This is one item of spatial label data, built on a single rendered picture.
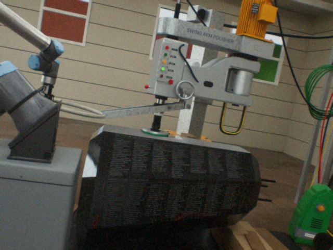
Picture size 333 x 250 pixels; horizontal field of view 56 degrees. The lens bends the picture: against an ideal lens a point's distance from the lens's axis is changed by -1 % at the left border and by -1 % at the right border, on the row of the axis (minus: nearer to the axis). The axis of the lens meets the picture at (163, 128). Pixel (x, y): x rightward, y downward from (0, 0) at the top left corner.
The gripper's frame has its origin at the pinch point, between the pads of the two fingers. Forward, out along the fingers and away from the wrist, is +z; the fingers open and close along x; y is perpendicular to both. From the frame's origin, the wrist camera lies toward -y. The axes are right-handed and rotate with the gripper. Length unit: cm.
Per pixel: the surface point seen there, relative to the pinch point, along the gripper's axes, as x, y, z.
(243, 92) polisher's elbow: 127, 74, -50
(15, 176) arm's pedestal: -51, 83, 11
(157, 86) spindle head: 65, 38, -36
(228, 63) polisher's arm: 110, 64, -68
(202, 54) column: 147, 11, -78
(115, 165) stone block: 31, 50, 20
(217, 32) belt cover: 95, 56, -88
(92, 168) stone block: 20, 42, 24
